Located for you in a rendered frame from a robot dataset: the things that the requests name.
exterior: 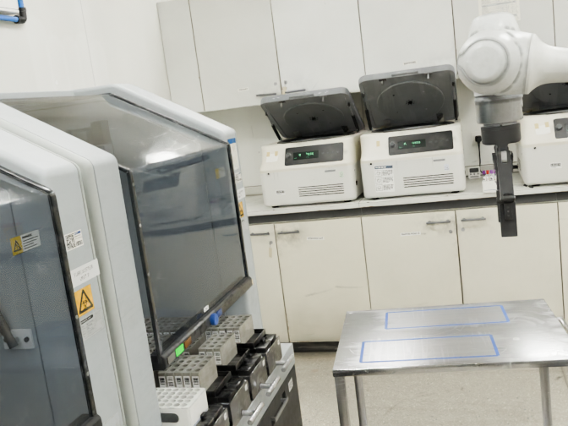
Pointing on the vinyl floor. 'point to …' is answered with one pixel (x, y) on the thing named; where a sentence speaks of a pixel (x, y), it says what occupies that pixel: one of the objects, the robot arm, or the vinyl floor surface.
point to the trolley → (449, 344)
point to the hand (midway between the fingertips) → (507, 223)
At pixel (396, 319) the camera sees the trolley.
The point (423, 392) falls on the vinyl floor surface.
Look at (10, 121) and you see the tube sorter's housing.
